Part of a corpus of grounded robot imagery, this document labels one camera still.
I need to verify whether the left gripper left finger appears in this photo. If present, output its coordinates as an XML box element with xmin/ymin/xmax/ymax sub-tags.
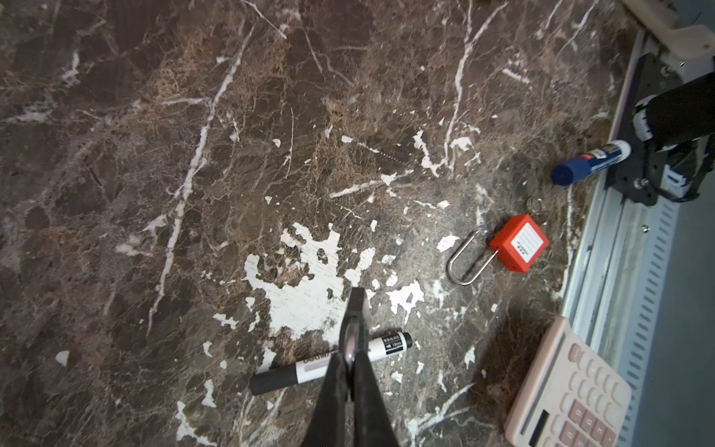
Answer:
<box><xmin>302</xmin><ymin>292</ymin><xmax>356</xmax><ymax>446</ymax></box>

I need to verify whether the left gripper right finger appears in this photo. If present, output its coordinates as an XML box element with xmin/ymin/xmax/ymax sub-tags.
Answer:
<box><xmin>351</xmin><ymin>287</ymin><xmax>398</xmax><ymax>446</ymax></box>

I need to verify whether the red padlock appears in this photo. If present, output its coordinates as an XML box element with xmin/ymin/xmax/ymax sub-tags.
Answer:
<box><xmin>445</xmin><ymin>214</ymin><xmax>550</xmax><ymax>286</ymax></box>

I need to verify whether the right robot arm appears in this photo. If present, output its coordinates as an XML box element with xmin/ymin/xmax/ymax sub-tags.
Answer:
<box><xmin>632</xmin><ymin>73</ymin><xmax>714</xmax><ymax>147</ymax></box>

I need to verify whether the black white marker pen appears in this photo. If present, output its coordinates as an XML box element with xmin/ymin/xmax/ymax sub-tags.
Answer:
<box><xmin>248</xmin><ymin>330</ymin><xmax>414</xmax><ymax>397</ymax></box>

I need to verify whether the pink calculator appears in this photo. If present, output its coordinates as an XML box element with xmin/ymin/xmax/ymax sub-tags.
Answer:
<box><xmin>504</xmin><ymin>316</ymin><xmax>632</xmax><ymax>447</ymax></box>

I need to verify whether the blue white glue stick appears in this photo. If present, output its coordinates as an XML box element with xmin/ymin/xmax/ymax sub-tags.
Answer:
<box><xmin>551</xmin><ymin>140</ymin><xmax>631</xmax><ymax>186</ymax></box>

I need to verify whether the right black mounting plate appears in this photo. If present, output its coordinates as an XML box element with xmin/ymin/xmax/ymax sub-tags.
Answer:
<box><xmin>605</xmin><ymin>53</ymin><xmax>714</xmax><ymax>207</ymax></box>

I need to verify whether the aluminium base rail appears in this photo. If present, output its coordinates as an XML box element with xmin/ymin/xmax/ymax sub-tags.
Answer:
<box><xmin>557</xmin><ymin>27</ymin><xmax>715</xmax><ymax>447</ymax></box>

